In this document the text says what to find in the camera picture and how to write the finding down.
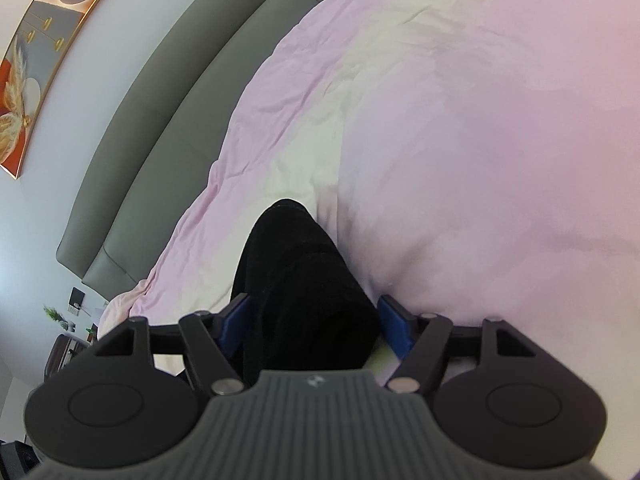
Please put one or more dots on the dark wall switch panel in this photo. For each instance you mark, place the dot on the dark wall switch panel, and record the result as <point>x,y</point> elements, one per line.
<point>76,296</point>

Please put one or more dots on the black pants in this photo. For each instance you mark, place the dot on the black pants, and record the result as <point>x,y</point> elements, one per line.
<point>300,300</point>

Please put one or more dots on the grey bed headboard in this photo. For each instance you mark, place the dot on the grey bed headboard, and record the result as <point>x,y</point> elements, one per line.
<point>175,135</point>

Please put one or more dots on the small potted plant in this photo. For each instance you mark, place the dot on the small potted plant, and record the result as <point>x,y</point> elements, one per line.
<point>52,315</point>

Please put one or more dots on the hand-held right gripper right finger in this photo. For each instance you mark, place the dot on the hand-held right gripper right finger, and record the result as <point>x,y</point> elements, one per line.
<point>397,327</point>

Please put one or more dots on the brown suitcase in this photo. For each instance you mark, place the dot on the brown suitcase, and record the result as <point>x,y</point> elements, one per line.
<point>57,355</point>

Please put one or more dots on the white wall socket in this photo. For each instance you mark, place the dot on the white wall socket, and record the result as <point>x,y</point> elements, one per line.
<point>74,310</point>

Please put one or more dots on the framed wall painting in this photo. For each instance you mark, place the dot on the framed wall painting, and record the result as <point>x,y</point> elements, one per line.
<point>40,60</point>

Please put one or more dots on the pink blanket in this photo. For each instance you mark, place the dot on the pink blanket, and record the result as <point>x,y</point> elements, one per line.
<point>450,160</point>

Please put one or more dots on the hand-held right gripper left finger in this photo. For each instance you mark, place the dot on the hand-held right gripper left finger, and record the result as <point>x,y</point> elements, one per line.
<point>235,327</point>

